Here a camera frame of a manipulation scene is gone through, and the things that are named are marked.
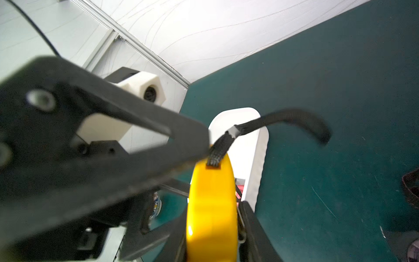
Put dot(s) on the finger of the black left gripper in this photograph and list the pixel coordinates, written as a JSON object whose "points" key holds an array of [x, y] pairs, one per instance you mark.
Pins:
{"points": [[142, 233], [50, 101]]}

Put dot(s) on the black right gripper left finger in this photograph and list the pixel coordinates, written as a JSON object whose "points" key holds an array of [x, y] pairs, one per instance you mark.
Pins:
{"points": [[175, 248]]}

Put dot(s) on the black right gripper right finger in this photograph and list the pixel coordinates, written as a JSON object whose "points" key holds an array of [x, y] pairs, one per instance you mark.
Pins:
{"points": [[254, 244]]}

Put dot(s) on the yellow tape measure black label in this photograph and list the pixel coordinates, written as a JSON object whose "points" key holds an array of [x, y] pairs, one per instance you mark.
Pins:
{"points": [[212, 215]]}

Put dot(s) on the purple black round tape measure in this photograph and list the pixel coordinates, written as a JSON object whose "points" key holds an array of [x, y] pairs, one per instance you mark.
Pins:
{"points": [[403, 237]]}

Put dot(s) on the white plastic storage box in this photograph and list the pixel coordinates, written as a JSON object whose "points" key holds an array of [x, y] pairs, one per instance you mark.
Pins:
{"points": [[247, 153]]}

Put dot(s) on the blue yellow patterned bowl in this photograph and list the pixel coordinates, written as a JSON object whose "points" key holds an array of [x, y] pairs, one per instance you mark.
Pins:
{"points": [[157, 204]]}

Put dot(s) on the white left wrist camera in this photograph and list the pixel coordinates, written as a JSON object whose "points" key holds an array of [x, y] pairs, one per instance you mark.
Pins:
{"points": [[135, 88]]}

